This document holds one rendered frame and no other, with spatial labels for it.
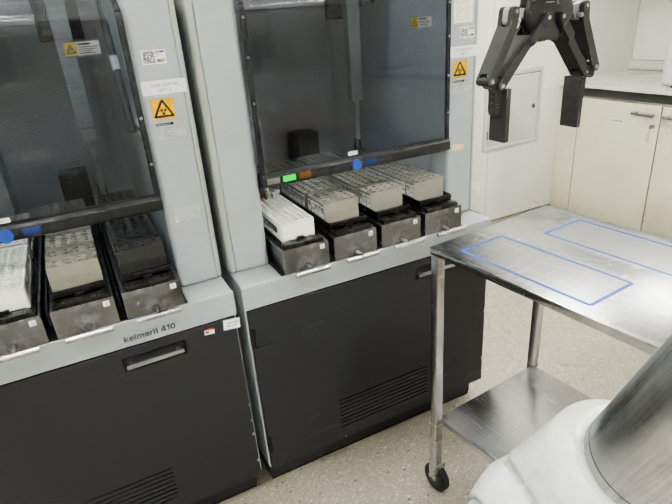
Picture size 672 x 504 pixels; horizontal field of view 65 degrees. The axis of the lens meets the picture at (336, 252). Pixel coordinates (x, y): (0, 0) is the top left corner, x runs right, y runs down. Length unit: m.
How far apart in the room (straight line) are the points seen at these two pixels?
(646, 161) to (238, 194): 2.51
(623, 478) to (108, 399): 1.19
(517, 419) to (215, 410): 0.85
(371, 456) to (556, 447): 1.38
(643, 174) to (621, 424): 2.97
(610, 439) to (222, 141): 1.09
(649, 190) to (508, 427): 2.09
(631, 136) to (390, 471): 2.35
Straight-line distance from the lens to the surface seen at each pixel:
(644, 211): 3.47
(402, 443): 1.95
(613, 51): 4.03
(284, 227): 1.41
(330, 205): 1.49
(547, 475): 0.56
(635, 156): 3.43
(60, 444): 1.52
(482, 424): 1.62
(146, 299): 1.34
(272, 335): 1.48
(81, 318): 1.34
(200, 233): 1.40
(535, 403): 1.72
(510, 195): 3.59
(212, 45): 1.34
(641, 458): 0.49
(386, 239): 1.53
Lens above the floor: 1.36
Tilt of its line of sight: 24 degrees down
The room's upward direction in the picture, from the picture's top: 4 degrees counter-clockwise
